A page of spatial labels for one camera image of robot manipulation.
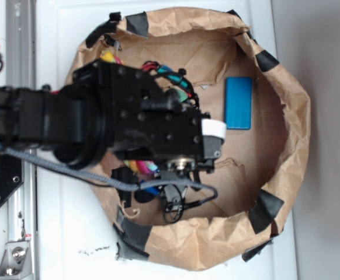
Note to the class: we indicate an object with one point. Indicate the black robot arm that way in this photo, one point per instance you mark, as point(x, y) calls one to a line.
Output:
point(54, 121)

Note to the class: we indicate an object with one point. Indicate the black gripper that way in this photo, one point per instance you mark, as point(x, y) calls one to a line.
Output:
point(132, 117)

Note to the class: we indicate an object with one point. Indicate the metal corner bracket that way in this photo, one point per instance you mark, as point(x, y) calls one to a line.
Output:
point(16, 262)

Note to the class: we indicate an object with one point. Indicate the blue rectangular block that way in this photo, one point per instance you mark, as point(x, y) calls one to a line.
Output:
point(238, 103)

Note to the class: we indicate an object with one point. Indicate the brown paper bag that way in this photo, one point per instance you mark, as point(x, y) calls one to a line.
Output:
point(260, 171)

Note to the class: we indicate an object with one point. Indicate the aluminium frame rail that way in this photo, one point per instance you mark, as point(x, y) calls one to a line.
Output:
point(20, 68)

